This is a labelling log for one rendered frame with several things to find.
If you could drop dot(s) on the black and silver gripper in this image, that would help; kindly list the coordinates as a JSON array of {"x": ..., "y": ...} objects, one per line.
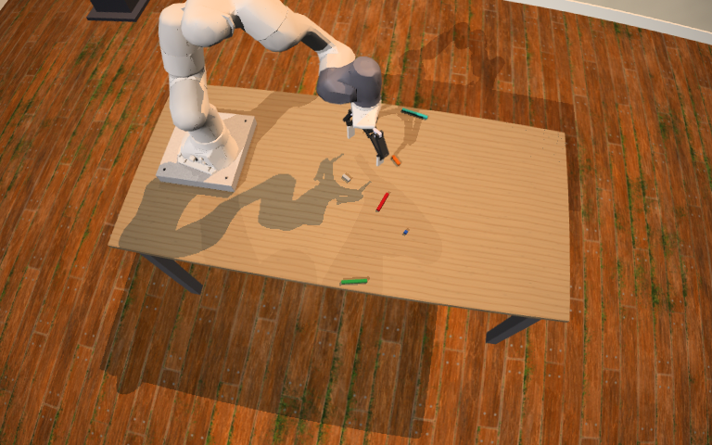
[{"x": 376, "y": 137}]

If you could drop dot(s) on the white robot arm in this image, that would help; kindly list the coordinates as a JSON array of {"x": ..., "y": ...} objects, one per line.
[{"x": 205, "y": 23}]

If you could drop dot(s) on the turquoise rod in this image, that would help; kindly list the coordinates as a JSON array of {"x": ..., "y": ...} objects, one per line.
[{"x": 414, "y": 113}]

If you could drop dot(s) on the red rod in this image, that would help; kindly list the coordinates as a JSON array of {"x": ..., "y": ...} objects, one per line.
[{"x": 382, "y": 202}]

